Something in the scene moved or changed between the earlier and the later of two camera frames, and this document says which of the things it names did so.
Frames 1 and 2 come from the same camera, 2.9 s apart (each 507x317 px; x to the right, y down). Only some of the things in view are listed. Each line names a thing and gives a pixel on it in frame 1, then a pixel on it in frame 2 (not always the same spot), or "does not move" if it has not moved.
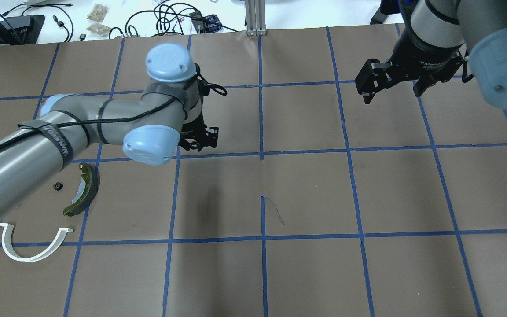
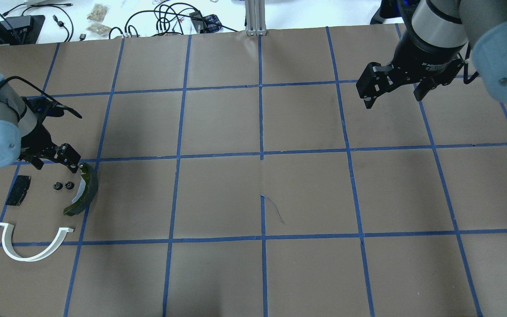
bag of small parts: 97,13 does not move
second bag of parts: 100,29 does not move
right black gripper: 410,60 does not move
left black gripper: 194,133 → 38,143
